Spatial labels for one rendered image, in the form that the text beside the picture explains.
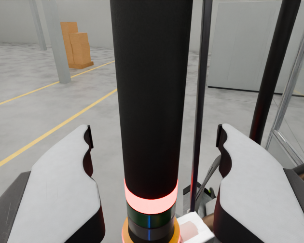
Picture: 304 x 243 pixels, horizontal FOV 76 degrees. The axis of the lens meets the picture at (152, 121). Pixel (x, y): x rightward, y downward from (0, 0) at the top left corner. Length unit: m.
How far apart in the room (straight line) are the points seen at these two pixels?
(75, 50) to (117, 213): 6.96
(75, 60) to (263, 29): 6.31
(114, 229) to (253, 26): 4.96
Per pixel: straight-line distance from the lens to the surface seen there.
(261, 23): 5.54
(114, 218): 2.14
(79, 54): 8.21
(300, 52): 1.52
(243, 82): 5.72
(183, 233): 0.20
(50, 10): 6.12
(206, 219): 0.21
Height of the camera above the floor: 1.71
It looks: 28 degrees down
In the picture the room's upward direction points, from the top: straight up
